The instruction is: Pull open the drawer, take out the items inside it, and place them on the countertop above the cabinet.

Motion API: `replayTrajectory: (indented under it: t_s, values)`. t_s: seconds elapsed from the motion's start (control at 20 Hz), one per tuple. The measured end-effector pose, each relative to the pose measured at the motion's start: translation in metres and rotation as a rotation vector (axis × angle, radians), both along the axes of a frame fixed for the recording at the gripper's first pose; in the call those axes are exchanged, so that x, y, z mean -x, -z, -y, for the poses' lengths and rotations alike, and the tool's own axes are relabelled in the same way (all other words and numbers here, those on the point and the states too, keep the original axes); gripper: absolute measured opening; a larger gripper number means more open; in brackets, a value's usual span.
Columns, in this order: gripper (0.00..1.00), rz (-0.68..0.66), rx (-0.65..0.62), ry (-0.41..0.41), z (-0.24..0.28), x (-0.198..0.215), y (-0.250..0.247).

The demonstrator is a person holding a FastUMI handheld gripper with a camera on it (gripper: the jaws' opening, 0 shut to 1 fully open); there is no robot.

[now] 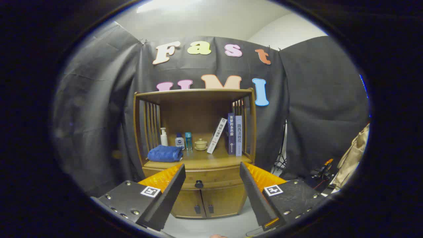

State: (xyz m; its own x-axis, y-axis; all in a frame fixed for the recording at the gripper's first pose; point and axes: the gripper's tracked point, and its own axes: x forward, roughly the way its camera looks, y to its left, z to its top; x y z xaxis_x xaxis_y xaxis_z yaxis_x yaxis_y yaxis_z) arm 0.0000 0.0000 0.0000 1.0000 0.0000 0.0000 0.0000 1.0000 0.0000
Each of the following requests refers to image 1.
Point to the white bottle with blue cap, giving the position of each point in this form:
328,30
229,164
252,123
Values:
179,142

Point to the dark blue book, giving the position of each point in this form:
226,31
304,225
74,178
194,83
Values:
231,135

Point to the beige lidded teacup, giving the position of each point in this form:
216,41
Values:
200,144

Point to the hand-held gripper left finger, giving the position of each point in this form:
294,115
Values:
168,201

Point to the orange and black tool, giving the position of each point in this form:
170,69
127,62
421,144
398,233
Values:
325,168

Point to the clear teal bottle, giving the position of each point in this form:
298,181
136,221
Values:
188,141

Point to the wooden countertop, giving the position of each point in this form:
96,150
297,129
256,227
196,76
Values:
205,160

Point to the wooden drawer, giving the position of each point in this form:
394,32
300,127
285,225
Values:
211,175

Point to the white book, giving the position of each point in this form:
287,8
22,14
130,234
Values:
217,135

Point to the beige fabric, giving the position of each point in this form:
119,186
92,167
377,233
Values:
353,155

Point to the white pump bottle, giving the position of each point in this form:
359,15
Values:
164,138

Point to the light purple book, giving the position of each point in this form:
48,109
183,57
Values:
238,135

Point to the blue folded towel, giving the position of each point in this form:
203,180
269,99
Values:
165,153

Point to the wooden cabinet door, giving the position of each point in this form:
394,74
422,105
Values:
228,201
188,203

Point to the wooden cabinet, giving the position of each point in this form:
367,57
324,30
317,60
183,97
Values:
198,112

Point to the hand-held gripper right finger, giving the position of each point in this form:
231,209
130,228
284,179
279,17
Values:
256,198

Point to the black tripod stand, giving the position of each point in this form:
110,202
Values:
281,162

